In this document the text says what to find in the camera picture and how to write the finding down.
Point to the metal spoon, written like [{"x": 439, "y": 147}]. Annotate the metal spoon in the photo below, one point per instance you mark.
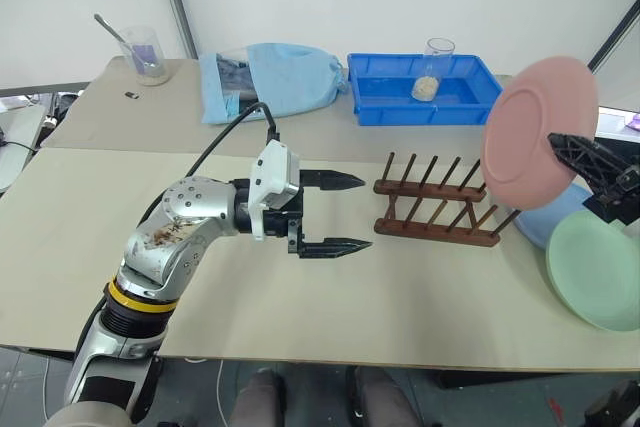
[{"x": 107, "y": 27}]

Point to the glass beaker with grains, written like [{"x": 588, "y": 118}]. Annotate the glass beaker with grains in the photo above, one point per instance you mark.
[{"x": 426, "y": 88}]

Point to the clear plastic bag dark contents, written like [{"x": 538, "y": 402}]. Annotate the clear plastic bag dark contents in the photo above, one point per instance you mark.
[{"x": 232, "y": 78}]

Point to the blue plastic bin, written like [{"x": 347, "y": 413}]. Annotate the blue plastic bin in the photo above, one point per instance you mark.
[{"x": 380, "y": 92}]

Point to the purple object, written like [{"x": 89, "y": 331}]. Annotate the purple object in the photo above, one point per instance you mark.
[{"x": 635, "y": 122}]

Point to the green plate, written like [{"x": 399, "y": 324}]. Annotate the green plate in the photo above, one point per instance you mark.
[{"x": 595, "y": 272}]

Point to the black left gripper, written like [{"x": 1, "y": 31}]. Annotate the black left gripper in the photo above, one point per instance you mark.
[{"x": 292, "y": 219}]

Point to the blue plate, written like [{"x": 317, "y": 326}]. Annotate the blue plate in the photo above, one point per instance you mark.
[{"x": 542, "y": 227}]

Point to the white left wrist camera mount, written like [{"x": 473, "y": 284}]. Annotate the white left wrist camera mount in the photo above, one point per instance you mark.
[{"x": 270, "y": 172}]

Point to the glass beaker with purple label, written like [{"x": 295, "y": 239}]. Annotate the glass beaker with purple label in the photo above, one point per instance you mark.
[{"x": 150, "y": 73}]

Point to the dark rounded shape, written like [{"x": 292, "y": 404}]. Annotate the dark rounded shape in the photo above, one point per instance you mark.
[
  {"x": 385, "y": 397},
  {"x": 260, "y": 397}
]

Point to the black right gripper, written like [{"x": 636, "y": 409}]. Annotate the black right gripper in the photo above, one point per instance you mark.
[{"x": 625, "y": 197}]

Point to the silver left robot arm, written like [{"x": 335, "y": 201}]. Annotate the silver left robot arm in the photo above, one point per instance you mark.
[{"x": 160, "y": 242}]

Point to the small black clip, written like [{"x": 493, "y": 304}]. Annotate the small black clip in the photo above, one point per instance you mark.
[{"x": 132, "y": 94}]

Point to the wooden dish rack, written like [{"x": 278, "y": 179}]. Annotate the wooden dish rack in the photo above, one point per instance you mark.
[{"x": 425, "y": 229}]

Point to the dark angular shape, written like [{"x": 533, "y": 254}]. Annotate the dark angular shape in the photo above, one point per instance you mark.
[{"x": 615, "y": 404}]

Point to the pink plate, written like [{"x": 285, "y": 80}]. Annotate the pink plate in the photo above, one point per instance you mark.
[{"x": 525, "y": 137}]

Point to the light blue cloth bag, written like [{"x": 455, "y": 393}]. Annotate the light blue cloth bag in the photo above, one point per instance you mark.
[{"x": 295, "y": 77}]

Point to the dark slanted pole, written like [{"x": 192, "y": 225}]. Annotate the dark slanted pole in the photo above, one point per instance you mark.
[{"x": 615, "y": 32}]

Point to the white side desk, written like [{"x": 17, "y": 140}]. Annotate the white side desk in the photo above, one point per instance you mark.
[{"x": 17, "y": 137}]

